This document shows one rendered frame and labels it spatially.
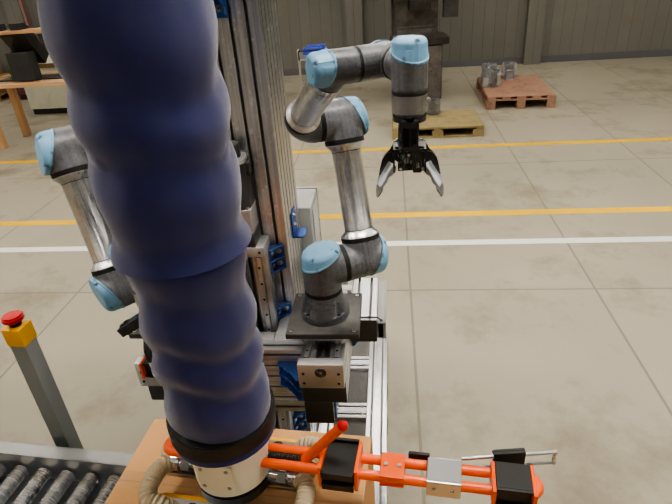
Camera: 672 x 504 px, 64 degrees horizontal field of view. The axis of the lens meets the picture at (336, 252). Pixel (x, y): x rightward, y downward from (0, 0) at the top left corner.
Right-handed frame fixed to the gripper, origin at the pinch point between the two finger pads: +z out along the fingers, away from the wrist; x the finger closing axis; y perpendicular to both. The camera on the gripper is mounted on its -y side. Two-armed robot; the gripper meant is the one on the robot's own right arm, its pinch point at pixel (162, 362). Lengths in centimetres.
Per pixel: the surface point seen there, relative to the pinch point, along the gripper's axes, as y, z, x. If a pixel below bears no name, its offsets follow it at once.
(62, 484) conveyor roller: -48, 53, -4
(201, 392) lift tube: 33, -26, -36
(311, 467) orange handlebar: 49, 0, -29
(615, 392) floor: 162, 109, 120
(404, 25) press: 12, -4, 761
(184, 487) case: 15.9, 13.7, -27.4
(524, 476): 92, -1, -27
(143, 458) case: 1.7, 13.4, -20.9
